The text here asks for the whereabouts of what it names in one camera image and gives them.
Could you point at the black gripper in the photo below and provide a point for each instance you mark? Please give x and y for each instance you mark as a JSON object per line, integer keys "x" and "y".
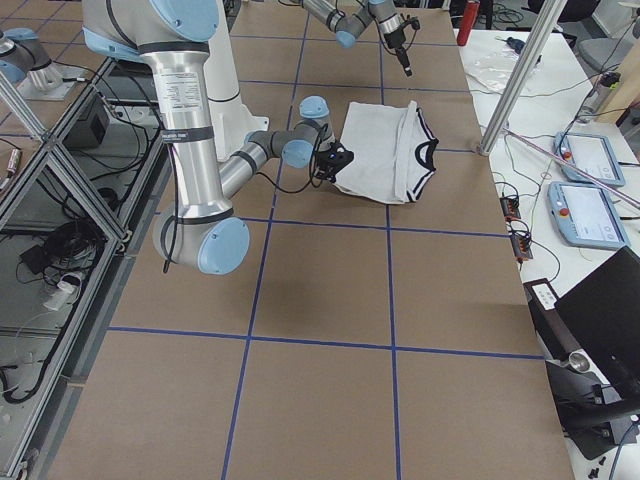
{"x": 397, "y": 39}
{"x": 327, "y": 172}

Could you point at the grey cartoon print t-shirt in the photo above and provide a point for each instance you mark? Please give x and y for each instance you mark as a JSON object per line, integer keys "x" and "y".
{"x": 393, "y": 151}

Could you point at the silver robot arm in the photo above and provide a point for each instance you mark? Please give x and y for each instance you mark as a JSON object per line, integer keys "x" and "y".
{"x": 347, "y": 28}
{"x": 172, "y": 38}

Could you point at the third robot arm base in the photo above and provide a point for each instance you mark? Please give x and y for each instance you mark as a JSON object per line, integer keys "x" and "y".
{"x": 26, "y": 63}

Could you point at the red bottle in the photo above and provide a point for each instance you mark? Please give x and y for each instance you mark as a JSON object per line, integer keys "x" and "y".
{"x": 467, "y": 22}

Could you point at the clear plastic bag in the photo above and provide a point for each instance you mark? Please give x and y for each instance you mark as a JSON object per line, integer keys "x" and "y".
{"x": 494, "y": 70}

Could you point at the lower orange usb hub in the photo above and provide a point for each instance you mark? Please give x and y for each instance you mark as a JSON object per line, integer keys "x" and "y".
{"x": 521, "y": 245}

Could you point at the upper blue teach pendant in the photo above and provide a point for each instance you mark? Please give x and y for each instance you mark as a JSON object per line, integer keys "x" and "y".
{"x": 590, "y": 153}

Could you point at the blue teach pendant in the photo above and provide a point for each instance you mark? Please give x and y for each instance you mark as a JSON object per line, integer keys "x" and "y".
{"x": 590, "y": 153}
{"x": 585, "y": 216}

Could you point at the lower blue teach pendant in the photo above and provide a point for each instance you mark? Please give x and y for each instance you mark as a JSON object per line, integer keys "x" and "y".
{"x": 585, "y": 216}

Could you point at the black power adapter box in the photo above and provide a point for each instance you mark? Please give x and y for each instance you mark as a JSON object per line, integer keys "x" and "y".
{"x": 90, "y": 128}

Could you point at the black laptop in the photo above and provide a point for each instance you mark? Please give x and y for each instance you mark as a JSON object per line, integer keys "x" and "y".
{"x": 602, "y": 314}

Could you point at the aluminium frame post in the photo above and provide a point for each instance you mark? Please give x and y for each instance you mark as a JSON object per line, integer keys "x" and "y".
{"x": 540, "y": 32}

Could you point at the aluminium side frame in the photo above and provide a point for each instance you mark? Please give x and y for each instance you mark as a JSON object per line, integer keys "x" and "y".
{"x": 71, "y": 222}

